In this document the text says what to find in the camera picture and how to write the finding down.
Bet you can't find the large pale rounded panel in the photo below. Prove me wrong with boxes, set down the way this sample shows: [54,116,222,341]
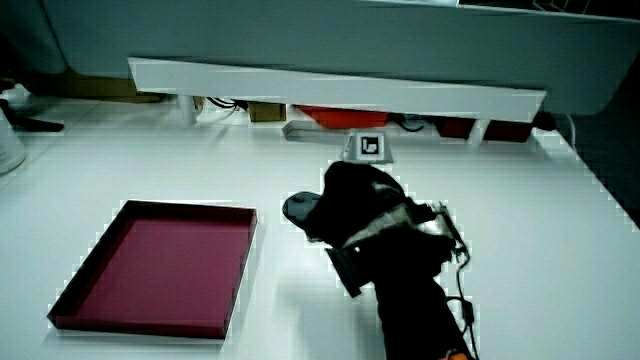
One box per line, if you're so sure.
[0,0,640,117]

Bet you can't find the dark red shallow tray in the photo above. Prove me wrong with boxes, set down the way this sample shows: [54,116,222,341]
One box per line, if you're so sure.
[47,199,259,340]

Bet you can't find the person's right forearm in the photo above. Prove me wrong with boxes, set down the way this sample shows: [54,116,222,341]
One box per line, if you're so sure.
[372,272,476,360]

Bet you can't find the large brown cardboard box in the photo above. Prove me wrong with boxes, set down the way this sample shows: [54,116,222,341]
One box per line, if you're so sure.
[24,68,164,105]

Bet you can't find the orange box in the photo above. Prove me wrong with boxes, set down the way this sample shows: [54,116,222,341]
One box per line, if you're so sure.
[294,104,391,130]

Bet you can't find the white round container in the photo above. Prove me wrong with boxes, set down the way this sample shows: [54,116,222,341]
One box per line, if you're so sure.
[0,106,27,177]

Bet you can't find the black computer mouse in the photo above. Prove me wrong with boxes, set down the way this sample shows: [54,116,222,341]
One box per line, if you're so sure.
[281,190,324,232]

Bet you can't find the white desk shelf riser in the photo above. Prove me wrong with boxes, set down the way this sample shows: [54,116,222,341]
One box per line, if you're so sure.
[127,56,548,146]

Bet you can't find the dark red box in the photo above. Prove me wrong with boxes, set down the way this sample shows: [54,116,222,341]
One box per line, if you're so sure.
[482,119,534,144]
[435,116,477,141]

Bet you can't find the person's right hand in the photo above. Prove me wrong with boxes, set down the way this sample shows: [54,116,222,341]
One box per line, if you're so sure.
[304,128,471,300]

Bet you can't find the small brown cardboard box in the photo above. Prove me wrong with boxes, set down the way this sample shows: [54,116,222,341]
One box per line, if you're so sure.
[247,101,288,124]

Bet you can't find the white desk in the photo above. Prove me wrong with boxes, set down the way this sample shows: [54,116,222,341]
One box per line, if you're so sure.
[0,96,640,360]

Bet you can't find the thin black glove cable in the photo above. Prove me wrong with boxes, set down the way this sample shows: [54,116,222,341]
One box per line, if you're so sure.
[443,239,482,360]

